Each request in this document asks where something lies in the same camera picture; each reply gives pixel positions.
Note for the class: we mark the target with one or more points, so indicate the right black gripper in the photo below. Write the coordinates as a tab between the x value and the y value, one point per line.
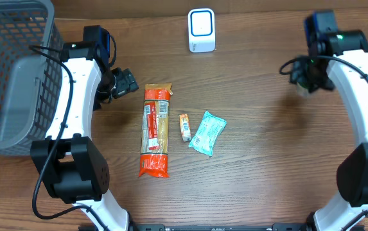
298	73

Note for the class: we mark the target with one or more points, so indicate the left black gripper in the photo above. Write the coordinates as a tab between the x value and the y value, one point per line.
126	83

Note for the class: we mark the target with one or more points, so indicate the teal wet wipes pack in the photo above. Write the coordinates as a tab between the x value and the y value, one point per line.
208	131

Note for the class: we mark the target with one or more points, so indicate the green lid jar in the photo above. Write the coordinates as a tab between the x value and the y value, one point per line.
302	91

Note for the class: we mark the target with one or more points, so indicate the orange spaghetti packet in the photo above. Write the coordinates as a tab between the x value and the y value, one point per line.
155	130

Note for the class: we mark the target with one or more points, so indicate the white barcode scanner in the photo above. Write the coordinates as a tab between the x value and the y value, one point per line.
201	30

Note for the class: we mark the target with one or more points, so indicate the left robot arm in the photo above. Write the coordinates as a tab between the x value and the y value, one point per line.
73	174

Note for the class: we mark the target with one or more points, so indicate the grey plastic mesh basket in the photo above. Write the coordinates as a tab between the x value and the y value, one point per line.
30	81

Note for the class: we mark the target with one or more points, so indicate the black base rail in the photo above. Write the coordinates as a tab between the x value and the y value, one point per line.
274	227

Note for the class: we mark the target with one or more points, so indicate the small orange snack box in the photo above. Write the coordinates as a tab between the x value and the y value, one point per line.
185	127

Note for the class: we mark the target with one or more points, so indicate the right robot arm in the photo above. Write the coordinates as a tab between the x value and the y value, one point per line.
338	60

